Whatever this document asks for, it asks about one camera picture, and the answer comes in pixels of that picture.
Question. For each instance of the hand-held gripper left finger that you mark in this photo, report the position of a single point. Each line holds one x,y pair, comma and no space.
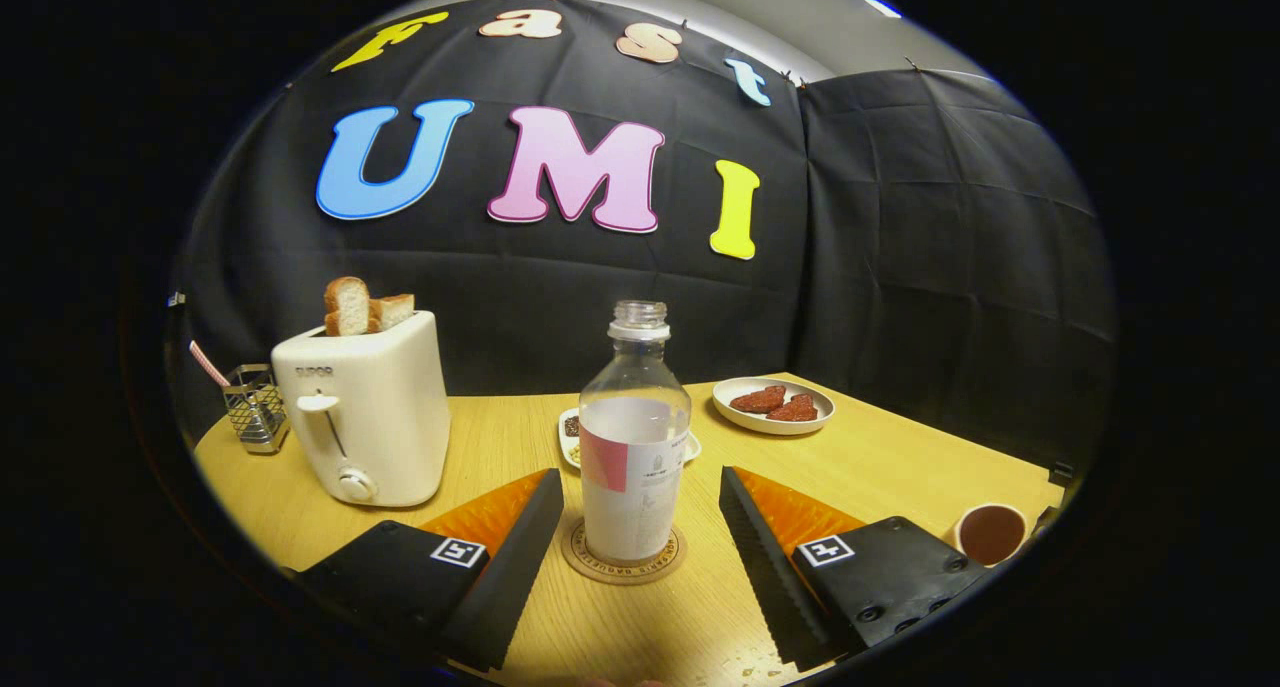
505,587

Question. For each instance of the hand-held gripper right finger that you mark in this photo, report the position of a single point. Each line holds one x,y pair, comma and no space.
765,567

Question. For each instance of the round cork coaster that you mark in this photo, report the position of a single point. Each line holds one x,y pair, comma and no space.
605,573

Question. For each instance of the clear juice bottle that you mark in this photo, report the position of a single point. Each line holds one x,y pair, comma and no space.
632,507

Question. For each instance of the white oval plate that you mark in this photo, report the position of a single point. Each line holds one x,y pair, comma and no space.
735,419

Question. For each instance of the wooden table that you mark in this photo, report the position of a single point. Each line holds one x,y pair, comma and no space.
880,467

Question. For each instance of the white divided condiment dish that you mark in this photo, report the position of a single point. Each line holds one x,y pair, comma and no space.
570,445

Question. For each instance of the red sausage piece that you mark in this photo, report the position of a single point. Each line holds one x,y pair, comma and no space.
795,410
758,400

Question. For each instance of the white toaster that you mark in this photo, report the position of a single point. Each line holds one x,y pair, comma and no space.
390,417

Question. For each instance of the black edge clamp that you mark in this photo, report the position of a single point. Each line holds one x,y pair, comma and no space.
1061,472
1045,520

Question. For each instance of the toasted bread slice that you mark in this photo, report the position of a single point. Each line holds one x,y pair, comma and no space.
393,311
347,307

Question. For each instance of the pink striped straw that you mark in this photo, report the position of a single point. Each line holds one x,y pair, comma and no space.
208,362

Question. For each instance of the black backdrop cloth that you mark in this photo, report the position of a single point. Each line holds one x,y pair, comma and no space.
900,217

